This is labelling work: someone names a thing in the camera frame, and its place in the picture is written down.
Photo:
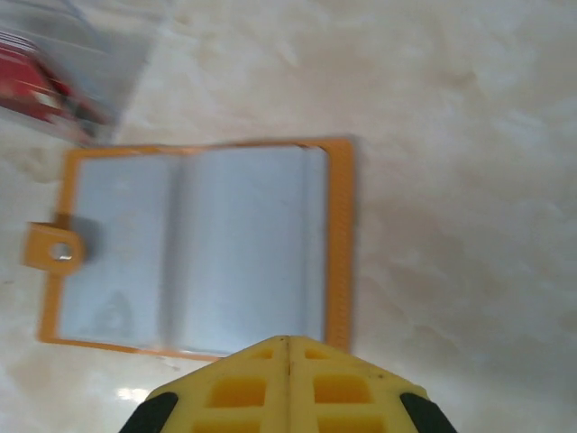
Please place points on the clear acrylic card tray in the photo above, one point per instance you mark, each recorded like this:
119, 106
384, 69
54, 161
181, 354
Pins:
112, 58

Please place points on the orange leather card holder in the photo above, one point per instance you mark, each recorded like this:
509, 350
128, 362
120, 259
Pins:
225, 248

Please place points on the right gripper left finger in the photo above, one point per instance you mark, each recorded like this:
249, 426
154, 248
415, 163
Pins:
239, 397

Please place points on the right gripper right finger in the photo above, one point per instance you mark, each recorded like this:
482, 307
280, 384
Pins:
342, 397

